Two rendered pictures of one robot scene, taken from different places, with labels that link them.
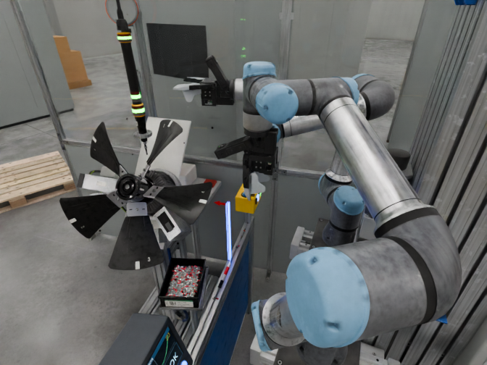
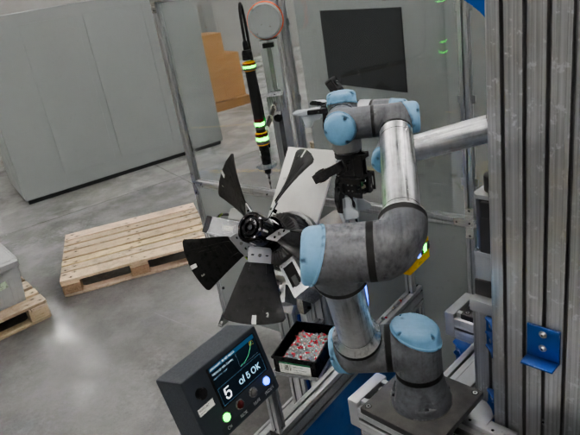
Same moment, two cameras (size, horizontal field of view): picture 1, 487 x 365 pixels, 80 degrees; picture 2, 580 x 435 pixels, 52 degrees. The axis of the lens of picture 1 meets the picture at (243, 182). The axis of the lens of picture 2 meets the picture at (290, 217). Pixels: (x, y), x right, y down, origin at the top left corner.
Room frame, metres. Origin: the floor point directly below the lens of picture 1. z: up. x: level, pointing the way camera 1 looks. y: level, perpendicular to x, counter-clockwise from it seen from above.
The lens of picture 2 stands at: (-0.68, -0.51, 2.09)
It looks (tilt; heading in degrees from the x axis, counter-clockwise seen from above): 23 degrees down; 26
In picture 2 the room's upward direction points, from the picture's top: 10 degrees counter-clockwise
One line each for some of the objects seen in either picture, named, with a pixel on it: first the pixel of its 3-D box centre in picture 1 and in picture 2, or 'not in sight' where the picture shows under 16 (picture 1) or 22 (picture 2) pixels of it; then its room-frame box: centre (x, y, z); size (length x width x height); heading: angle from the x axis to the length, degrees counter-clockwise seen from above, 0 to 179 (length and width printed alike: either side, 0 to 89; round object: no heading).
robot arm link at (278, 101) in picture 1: (280, 99); (348, 123); (0.61, -0.08, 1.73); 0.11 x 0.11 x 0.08; 14
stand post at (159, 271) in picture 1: (162, 277); (297, 366); (1.23, 0.50, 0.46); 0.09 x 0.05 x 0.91; 74
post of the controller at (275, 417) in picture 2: not in sight; (273, 401); (0.48, 0.20, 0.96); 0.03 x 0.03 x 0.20; 74
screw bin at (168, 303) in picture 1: (184, 282); (306, 349); (0.87, 0.26, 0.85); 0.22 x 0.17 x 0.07; 178
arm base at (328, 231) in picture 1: (342, 229); not in sight; (0.94, -0.42, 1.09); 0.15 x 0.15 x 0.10
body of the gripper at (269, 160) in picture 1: (259, 149); (352, 173); (0.70, -0.04, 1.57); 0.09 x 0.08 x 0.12; 74
